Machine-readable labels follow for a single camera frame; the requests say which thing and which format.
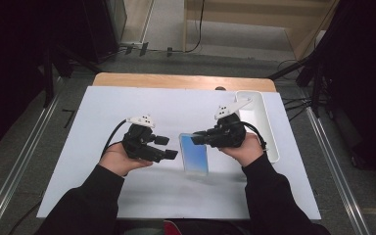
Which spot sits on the black metal stand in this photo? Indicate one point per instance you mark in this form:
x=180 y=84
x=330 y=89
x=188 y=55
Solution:
x=48 y=84
x=316 y=88

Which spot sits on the pale wooden shelf frame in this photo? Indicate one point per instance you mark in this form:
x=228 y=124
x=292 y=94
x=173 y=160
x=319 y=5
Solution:
x=258 y=14

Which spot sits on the metal floor rail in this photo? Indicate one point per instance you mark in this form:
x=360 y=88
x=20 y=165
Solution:
x=339 y=182
x=13 y=176

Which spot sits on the red cloth piece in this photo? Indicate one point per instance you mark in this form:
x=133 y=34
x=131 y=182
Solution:
x=172 y=229

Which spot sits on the wooden table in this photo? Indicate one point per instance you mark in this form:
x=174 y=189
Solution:
x=163 y=81

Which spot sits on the white board sheet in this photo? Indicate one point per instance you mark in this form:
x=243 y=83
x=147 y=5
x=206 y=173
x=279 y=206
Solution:
x=163 y=202

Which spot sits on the person's right hand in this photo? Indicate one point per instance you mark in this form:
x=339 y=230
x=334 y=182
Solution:
x=246 y=151

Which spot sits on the white rectangular bin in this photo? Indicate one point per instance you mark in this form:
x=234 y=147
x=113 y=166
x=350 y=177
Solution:
x=258 y=127

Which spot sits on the person's left hand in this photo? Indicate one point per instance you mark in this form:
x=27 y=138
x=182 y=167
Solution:
x=120 y=161

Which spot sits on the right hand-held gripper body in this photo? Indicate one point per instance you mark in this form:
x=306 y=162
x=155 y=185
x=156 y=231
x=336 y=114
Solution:
x=228 y=132

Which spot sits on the dark curtain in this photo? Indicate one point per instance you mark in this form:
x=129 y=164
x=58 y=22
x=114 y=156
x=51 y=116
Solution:
x=6 y=65
x=365 y=81

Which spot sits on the black floor bracket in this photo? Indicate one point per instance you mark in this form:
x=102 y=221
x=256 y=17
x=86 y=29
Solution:
x=169 y=51
x=129 y=50
x=143 y=49

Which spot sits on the dark cabinet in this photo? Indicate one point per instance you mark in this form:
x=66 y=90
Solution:
x=101 y=29

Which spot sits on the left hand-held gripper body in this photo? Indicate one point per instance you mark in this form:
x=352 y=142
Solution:
x=140 y=143

